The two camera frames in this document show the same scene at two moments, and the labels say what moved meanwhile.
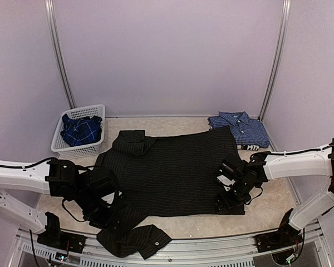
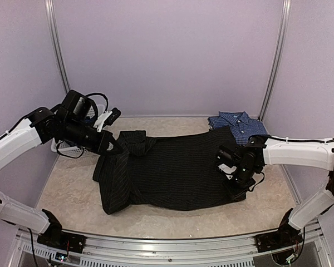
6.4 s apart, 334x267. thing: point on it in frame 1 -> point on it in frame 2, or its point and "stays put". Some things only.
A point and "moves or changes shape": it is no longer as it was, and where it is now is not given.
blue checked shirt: x=246 y=131 stays put
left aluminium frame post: x=59 y=55 stays put
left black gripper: x=108 y=221 -> x=102 y=144
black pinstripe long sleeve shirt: x=173 y=176 moves or changes shape
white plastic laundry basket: x=67 y=151 stays put
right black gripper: x=230 y=203 -> x=235 y=192
